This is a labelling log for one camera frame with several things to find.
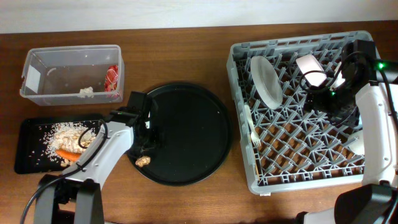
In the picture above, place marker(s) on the black rectangular tray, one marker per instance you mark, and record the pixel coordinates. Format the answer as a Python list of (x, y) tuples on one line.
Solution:
[(22, 163)]

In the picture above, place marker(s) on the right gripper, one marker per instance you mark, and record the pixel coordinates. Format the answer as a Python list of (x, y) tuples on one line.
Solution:
[(315, 99)]

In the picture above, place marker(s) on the round black serving tray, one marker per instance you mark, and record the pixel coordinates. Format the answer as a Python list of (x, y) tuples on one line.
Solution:
[(195, 134)]

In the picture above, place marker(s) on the food scraps pile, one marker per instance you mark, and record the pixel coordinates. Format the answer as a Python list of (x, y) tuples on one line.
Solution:
[(70, 136)]

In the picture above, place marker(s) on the cream plastic cup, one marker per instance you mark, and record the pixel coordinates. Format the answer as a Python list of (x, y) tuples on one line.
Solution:
[(357, 142)]

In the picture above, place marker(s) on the ginger root piece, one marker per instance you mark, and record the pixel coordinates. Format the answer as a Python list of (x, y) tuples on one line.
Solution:
[(143, 161)]

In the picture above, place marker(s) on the wooden chopstick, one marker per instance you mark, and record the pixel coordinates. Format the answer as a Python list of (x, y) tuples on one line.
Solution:
[(257, 172)]

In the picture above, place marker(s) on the orange carrot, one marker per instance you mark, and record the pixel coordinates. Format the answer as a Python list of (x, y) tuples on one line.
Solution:
[(71, 156)]

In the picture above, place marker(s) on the clear plastic waste bin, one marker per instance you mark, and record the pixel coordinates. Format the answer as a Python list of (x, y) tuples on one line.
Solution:
[(53, 76)]

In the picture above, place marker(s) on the white plastic fork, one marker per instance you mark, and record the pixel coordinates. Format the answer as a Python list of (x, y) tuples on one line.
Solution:
[(254, 135)]

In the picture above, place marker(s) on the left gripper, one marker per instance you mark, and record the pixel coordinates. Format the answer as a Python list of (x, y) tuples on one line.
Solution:
[(152, 129)]

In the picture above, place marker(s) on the pink bowl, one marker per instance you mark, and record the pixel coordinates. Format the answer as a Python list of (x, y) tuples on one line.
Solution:
[(311, 69)]

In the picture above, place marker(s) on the white paper ball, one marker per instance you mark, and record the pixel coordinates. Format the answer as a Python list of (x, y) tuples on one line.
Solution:
[(86, 93)]

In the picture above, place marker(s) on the grey dishwasher rack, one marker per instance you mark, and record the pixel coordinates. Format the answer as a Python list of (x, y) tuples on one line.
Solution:
[(299, 149)]

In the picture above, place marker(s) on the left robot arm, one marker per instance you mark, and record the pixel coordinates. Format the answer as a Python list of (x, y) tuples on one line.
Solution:
[(75, 195)]

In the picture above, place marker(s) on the red snack wrapper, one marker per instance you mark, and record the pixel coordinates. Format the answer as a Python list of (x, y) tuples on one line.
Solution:
[(111, 78)]

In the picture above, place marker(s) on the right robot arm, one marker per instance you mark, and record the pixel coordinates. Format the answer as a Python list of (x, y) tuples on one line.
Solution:
[(362, 90)]

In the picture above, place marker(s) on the grey plate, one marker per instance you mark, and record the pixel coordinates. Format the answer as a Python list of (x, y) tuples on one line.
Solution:
[(266, 82)]

